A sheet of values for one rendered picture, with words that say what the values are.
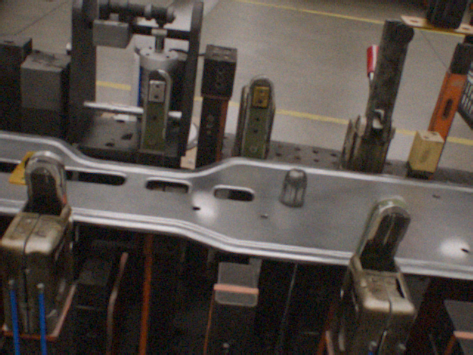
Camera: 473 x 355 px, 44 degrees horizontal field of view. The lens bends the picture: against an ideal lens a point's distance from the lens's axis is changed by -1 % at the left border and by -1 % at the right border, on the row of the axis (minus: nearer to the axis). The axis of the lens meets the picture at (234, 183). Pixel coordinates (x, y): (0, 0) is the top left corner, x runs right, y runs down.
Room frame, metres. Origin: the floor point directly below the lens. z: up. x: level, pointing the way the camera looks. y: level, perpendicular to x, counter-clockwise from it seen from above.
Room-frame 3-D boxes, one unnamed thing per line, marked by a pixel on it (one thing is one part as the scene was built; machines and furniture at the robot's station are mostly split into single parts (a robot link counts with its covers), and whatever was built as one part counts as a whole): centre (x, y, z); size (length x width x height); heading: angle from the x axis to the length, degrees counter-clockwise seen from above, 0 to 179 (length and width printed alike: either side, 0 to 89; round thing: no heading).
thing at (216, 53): (0.88, 0.05, 0.91); 0.07 x 0.05 x 0.42; 3
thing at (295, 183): (0.67, -0.08, 1.02); 0.03 x 0.03 x 0.07
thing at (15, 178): (0.65, 0.26, 1.01); 0.08 x 0.04 x 0.01; 3
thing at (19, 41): (0.86, 0.37, 0.90); 0.05 x 0.05 x 0.40; 3
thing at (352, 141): (0.85, -0.19, 0.88); 0.07 x 0.06 x 0.35; 3
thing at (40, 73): (0.85, 0.31, 0.89); 0.13 x 0.11 x 0.38; 3
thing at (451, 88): (0.84, -0.30, 0.95); 0.03 x 0.01 x 0.50; 93
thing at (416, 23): (0.68, -0.20, 1.26); 0.08 x 0.04 x 0.01; 94
